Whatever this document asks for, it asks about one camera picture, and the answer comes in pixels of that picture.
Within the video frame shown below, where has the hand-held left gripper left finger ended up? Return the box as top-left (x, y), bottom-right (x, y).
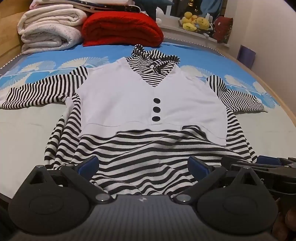
top-left (24, 156), bottom-right (114, 205)

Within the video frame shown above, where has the purple board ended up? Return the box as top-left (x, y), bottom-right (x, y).
top-left (238, 45), bottom-right (257, 70)

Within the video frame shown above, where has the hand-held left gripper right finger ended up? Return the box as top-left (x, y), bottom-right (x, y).
top-left (173, 156), bottom-right (262, 205)

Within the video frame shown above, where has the person's right hand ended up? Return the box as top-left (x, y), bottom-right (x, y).
top-left (272, 200), bottom-right (296, 241)

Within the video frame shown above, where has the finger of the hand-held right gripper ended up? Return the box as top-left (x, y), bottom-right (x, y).
top-left (221, 156), bottom-right (296, 165)
top-left (231, 165), bottom-right (296, 179)

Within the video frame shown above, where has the dark red cushion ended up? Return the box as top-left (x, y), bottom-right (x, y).
top-left (213, 16), bottom-right (234, 44)

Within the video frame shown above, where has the dark studded strap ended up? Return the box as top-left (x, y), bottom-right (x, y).
top-left (88, 3), bottom-right (141, 14)

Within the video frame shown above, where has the folded white fleece blanket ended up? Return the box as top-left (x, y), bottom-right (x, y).
top-left (17, 9), bottom-right (88, 55)

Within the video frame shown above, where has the wooden headboard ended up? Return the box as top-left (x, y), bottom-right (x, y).
top-left (0, 11), bottom-right (26, 67)

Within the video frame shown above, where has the wooden bed rail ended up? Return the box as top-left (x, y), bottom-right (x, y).
top-left (217, 44), bottom-right (296, 132)

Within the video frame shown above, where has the black white striped small top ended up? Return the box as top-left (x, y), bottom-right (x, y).
top-left (1, 44), bottom-right (269, 202)

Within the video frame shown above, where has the yellow plush toy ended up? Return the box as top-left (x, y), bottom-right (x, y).
top-left (181, 10), bottom-right (199, 32)
top-left (195, 16), bottom-right (211, 30)

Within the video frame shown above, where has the blue white printed bed sheet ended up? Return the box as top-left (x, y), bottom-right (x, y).
top-left (0, 37), bottom-right (296, 202)

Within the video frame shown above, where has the folded red blanket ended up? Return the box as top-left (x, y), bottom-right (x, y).
top-left (81, 11), bottom-right (164, 47)

